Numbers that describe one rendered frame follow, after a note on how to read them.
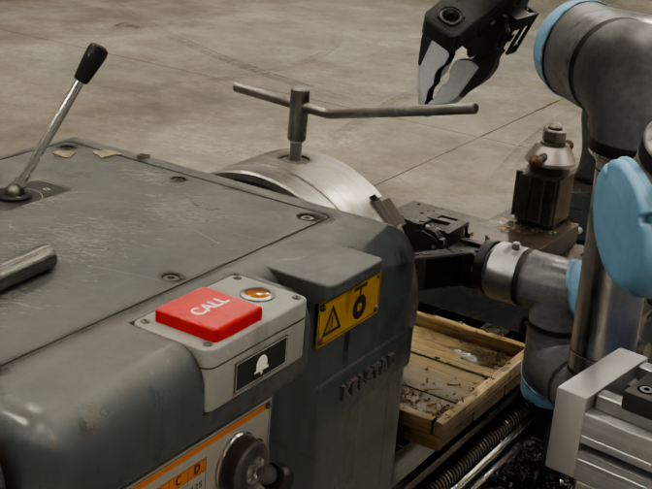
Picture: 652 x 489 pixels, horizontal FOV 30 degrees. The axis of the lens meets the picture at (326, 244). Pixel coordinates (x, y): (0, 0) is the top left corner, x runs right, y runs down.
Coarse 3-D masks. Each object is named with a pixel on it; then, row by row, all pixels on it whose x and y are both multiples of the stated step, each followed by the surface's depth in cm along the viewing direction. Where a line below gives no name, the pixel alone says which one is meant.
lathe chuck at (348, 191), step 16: (256, 160) 141; (272, 160) 141; (320, 160) 142; (336, 160) 143; (304, 176) 137; (320, 176) 138; (336, 176) 140; (352, 176) 141; (320, 192) 135; (336, 192) 137; (352, 192) 139; (368, 192) 140; (336, 208) 135; (352, 208) 136; (368, 208) 138; (400, 224) 141; (416, 288) 142; (416, 304) 142
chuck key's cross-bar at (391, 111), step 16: (256, 96) 142; (272, 96) 141; (304, 112) 139; (320, 112) 137; (336, 112) 135; (352, 112) 134; (368, 112) 133; (384, 112) 131; (400, 112) 130; (416, 112) 128; (432, 112) 127; (448, 112) 126; (464, 112) 125
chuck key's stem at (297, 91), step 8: (296, 88) 138; (304, 88) 138; (296, 96) 138; (304, 96) 138; (296, 104) 138; (296, 112) 139; (288, 120) 140; (296, 120) 139; (304, 120) 139; (288, 128) 140; (296, 128) 139; (304, 128) 140; (288, 136) 140; (296, 136) 140; (304, 136) 140; (296, 144) 140; (296, 152) 141; (296, 160) 141
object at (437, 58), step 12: (432, 48) 133; (432, 60) 133; (444, 60) 132; (420, 72) 134; (432, 72) 134; (444, 72) 138; (420, 84) 135; (432, 84) 134; (420, 96) 135; (432, 96) 136
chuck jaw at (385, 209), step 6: (372, 198) 141; (372, 204) 140; (378, 204) 141; (384, 204) 145; (390, 204) 145; (378, 210) 141; (384, 210) 141; (390, 210) 145; (396, 210) 146; (384, 216) 141; (390, 216) 142; (396, 216) 145; (384, 222) 140; (390, 222) 141; (396, 222) 144; (402, 222) 145
